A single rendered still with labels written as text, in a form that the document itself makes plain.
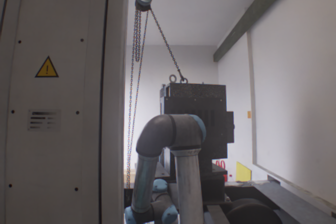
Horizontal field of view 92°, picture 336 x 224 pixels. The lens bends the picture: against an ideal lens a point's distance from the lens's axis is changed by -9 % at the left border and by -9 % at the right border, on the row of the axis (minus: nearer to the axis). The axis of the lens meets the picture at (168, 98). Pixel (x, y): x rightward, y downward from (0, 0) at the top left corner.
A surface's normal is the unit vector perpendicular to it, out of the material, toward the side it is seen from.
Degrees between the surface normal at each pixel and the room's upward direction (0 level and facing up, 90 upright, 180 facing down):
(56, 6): 90
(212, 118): 90
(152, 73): 90
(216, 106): 90
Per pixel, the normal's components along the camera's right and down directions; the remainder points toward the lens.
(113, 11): 0.04, -0.10
